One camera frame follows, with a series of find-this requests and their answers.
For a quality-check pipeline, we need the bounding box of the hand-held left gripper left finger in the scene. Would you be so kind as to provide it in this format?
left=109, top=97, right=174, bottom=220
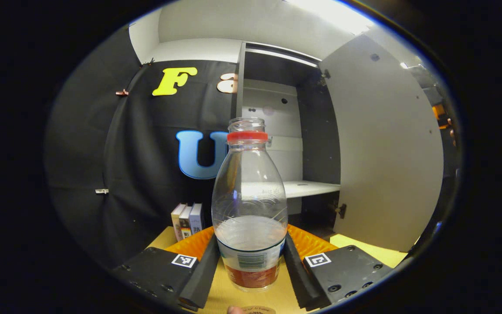
left=111, top=226, right=222, bottom=312

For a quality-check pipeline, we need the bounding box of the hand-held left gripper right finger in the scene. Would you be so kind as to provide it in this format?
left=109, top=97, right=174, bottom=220
left=282, top=224, right=394, bottom=312

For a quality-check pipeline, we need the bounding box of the round brown coaster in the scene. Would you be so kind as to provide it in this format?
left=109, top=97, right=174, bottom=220
left=240, top=305, right=277, bottom=314

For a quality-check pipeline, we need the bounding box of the grey cabinet door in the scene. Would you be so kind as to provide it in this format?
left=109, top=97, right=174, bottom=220
left=319, top=34, right=445, bottom=253

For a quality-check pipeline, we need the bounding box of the clear plastic bottle red cap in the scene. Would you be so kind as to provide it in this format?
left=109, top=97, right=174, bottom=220
left=211, top=117, right=288, bottom=293

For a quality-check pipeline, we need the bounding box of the grey cabinet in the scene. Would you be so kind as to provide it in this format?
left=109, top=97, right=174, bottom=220
left=232, top=41, right=343, bottom=232

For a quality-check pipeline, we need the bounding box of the white cabinet shelf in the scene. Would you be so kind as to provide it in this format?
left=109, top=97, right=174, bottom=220
left=240, top=180, right=341, bottom=199

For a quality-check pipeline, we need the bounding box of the black backdrop cloth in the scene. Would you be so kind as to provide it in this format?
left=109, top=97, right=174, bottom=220
left=44, top=24, right=241, bottom=269

